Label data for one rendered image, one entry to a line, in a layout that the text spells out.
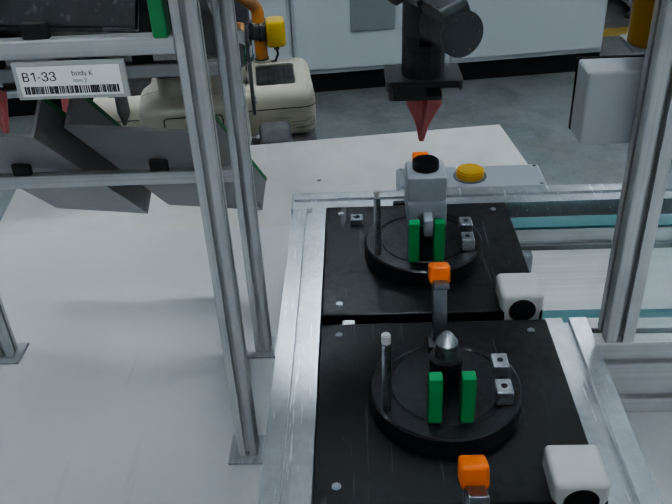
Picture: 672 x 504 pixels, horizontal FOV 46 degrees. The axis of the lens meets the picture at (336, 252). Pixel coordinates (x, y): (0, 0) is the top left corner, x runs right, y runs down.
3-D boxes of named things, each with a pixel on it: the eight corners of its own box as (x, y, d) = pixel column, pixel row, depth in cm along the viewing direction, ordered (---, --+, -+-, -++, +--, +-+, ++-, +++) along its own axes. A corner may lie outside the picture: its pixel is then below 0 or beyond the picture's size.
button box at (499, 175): (395, 203, 120) (395, 166, 116) (534, 198, 119) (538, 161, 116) (398, 226, 114) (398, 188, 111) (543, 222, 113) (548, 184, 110)
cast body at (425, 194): (404, 201, 95) (404, 148, 91) (440, 199, 95) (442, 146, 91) (408, 237, 88) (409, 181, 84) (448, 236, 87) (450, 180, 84)
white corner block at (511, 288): (493, 301, 89) (495, 271, 87) (533, 300, 89) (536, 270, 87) (499, 326, 86) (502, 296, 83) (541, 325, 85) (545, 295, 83)
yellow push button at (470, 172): (454, 175, 115) (454, 163, 114) (481, 174, 115) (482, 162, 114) (457, 188, 112) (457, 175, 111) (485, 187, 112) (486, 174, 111)
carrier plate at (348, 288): (327, 219, 107) (326, 206, 105) (504, 214, 106) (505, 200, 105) (321, 330, 86) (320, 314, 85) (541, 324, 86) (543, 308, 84)
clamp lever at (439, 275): (428, 337, 77) (427, 261, 76) (449, 336, 77) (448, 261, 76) (432, 348, 74) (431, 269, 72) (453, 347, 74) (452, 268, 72)
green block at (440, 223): (432, 255, 91) (433, 218, 88) (443, 255, 91) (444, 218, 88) (433, 261, 90) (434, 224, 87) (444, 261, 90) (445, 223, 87)
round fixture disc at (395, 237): (364, 224, 101) (363, 211, 100) (473, 221, 101) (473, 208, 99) (366, 287, 89) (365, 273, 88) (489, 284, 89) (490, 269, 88)
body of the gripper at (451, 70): (463, 93, 104) (466, 38, 100) (386, 96, 104) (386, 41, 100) (456, 75, 109) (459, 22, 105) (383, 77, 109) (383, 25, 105)
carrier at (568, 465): (321, 338, 85) (314, 241, 78) (544, 333, 84) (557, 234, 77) (313, 524, 65) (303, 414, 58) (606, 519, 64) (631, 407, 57)
